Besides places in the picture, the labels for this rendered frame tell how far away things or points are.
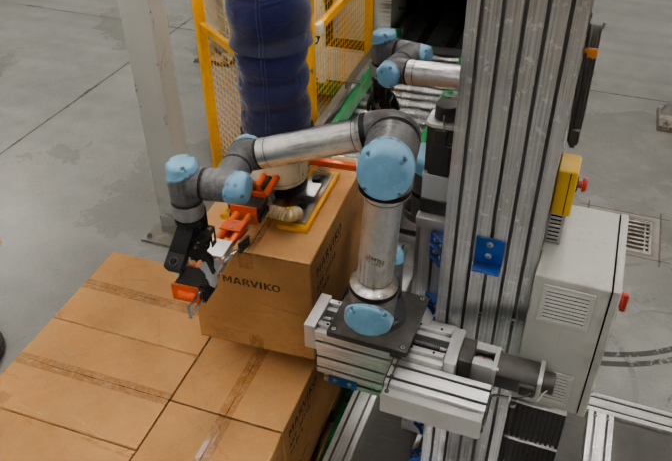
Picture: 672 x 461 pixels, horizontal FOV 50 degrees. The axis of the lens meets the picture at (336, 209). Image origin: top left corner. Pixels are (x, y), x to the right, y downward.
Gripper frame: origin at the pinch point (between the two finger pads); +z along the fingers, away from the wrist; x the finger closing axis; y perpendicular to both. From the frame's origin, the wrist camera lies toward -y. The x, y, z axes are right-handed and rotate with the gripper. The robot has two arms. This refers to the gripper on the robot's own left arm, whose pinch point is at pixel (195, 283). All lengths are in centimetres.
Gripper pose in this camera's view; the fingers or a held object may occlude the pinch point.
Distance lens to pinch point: 186.6
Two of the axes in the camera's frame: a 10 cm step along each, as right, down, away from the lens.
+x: -9.5, -1.7, 2.4
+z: 0.1, 8.0, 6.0
